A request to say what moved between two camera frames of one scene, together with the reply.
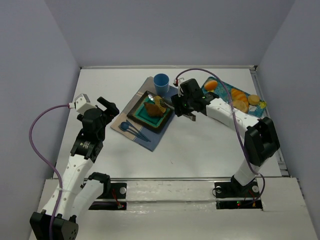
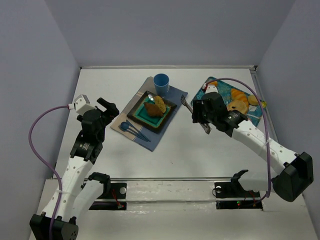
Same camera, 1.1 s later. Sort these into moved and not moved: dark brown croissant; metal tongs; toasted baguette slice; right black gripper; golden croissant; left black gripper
Moved: metal tongs; right black gripper
Not moved: golden croissant; dark brown croissant; left black gripper; toasted baguette slice
